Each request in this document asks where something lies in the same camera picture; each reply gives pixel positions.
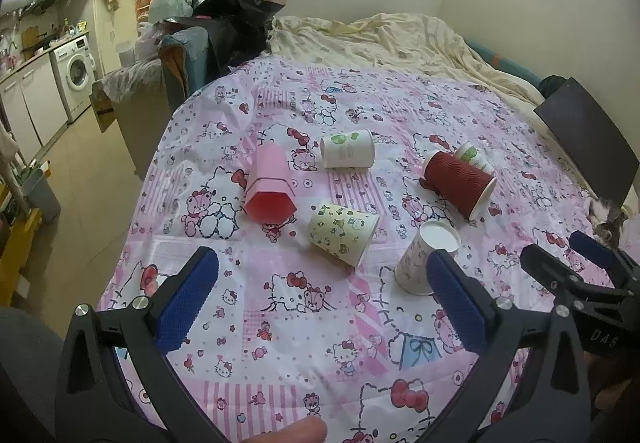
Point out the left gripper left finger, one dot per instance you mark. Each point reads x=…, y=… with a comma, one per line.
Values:
x=115, y=383

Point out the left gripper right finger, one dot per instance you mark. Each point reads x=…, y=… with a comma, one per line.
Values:
x=529, y=382

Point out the white cartoon print paper cup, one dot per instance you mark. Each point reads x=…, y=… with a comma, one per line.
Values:
x=410, y=272

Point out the red ribbed paper cup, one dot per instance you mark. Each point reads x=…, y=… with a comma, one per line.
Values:
x=467, y=188

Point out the white green paper cup behind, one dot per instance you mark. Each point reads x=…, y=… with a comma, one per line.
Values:
x=474, y=156

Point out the yellow cartoon print paper cup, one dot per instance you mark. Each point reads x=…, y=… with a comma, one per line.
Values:
x=342, y=232

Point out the pink hexagonal plastic cup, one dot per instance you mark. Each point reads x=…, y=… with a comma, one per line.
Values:
x=269, y=193

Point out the white green leaf paper cup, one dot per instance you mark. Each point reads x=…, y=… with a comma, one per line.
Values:
x=347, y=150

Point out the operator thumb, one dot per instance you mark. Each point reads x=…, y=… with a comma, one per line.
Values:
x=308, y=430

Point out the cat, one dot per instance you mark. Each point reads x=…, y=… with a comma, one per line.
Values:
x=607, y=220

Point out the dark board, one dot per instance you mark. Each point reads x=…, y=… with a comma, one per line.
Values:
x=591, y=139

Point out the yellow wooden rack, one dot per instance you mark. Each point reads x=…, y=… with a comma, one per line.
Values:
x=14, y=256

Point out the grey trash bin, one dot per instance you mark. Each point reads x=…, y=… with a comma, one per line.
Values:
x=39, y=193

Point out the cardboard box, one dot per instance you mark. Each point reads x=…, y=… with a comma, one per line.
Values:
x=102, y=107

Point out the pink Hello Kitty bedsheet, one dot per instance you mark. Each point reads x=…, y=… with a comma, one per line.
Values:
x=310, y=183

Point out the white kitchen cabinet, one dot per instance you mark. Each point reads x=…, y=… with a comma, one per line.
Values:
x=33, y=107

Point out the beige crumpled blanket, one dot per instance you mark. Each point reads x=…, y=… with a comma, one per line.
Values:
x=411, y=42

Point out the white washing machine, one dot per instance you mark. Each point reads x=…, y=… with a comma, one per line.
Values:
x=73, y=67

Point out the white plastic bag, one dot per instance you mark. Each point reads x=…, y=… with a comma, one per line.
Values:
x=163, y=9

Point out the dark clothes pile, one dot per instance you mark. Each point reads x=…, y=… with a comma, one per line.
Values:
x=237, y=29

